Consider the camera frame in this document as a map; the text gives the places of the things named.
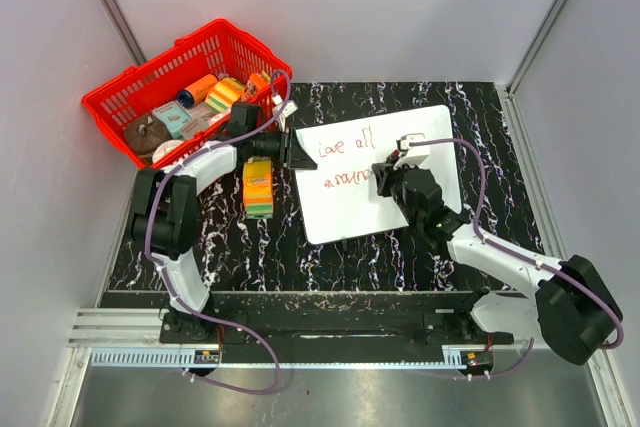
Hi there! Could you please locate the teal small box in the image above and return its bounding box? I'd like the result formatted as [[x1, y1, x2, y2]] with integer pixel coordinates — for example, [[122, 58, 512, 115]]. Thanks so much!
[[152, 100, 191, 139]]

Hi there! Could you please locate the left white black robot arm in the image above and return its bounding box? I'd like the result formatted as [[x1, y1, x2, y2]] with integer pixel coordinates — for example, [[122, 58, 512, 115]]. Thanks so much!
[[126, 102, 318, 343]]

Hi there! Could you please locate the pink white packet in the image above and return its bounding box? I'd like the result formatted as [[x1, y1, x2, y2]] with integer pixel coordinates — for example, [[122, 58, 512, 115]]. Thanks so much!
[[180, 103, 227, 140]]

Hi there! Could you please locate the red plastic shopping basket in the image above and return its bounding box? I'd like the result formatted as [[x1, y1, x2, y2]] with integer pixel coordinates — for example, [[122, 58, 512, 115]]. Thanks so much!
[[82, 19, 293, 169]]

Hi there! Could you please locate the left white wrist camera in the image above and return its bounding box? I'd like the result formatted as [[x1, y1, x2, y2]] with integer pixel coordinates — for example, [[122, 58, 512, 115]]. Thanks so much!
[[272, 95, 298, 128]]

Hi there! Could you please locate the stacked colourful sponge pack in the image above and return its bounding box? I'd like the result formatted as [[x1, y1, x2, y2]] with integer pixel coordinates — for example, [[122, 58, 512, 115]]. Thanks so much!
[[242, 157, 274, 219]]

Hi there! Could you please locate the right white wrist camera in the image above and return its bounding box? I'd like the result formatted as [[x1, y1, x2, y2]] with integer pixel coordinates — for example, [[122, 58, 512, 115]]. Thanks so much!
[[391, 133, 431, 170]]

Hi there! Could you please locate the white round container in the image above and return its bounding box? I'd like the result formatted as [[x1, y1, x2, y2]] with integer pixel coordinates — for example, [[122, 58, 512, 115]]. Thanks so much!
[[151, 139, 183, 163]]

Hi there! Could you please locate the orange snack box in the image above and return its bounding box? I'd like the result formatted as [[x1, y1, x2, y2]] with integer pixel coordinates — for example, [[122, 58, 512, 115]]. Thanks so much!
[[241, 71, 271, 102]]

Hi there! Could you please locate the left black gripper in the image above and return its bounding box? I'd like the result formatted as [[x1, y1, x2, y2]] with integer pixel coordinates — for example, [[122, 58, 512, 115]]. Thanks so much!
[[249, 126, 316, 171]]

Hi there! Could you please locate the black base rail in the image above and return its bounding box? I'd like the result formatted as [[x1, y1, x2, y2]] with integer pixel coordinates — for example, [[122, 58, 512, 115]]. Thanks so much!
[[159, 291, 516, 348]]

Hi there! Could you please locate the white whiteboard black frame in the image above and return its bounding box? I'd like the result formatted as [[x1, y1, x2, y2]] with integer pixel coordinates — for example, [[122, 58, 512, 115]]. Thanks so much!
[[293, 104, 463, 246]]

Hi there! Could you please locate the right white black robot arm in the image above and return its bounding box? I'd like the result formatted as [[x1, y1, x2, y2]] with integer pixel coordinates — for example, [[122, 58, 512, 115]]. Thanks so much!
[[373, 162, 624, 365]]

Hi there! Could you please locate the red capped whiteboard marker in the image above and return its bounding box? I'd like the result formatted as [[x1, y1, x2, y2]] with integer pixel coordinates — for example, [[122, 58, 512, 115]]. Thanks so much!
[[371, 150, 399, 183]]

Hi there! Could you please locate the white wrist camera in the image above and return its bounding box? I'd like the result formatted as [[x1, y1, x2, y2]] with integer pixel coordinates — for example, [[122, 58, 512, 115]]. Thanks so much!
[[391, 133, 431, 170], [272, 95, 298, 128]]

